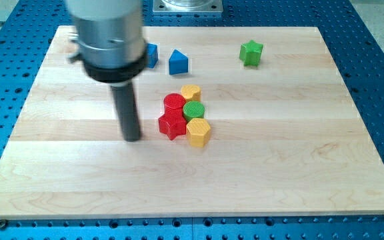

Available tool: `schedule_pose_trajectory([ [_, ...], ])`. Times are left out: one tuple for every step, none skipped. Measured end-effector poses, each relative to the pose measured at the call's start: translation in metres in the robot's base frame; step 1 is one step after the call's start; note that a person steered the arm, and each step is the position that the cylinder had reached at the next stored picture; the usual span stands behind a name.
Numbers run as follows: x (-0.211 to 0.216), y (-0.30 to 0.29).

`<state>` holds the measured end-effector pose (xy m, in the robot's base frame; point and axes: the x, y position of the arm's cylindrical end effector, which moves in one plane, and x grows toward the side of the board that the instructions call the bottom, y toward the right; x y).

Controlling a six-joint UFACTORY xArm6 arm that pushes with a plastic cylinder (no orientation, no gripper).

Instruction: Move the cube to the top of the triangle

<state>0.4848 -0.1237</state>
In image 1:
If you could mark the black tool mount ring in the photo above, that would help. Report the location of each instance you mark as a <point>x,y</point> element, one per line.
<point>112,76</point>

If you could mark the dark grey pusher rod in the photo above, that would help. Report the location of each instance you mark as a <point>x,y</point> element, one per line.
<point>124,101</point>

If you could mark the blue cube block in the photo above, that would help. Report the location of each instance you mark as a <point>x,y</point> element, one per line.
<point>152,55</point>

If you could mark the blue triangle block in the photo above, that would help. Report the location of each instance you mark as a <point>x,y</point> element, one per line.
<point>178,63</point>

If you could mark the red cylinder block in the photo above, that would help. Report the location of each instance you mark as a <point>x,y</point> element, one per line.
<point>173,104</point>

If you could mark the red star block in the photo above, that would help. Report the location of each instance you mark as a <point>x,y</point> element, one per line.
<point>172,124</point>

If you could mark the yellow cylinder block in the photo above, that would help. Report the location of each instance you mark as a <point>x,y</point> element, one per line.
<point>191,92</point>

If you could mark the green cylinder block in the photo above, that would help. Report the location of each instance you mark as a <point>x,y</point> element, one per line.
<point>193,109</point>

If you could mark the yellow hexagon block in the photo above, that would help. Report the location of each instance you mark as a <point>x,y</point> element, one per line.
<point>198,132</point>

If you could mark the light wooden board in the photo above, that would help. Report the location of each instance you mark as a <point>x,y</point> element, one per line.
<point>286,136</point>

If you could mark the green star block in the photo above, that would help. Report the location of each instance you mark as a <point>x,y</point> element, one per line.
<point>250,53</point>

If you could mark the left board clamp screw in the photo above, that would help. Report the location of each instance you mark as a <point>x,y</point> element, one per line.
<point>3,224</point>

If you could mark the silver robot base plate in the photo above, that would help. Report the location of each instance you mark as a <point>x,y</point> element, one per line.
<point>187,6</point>

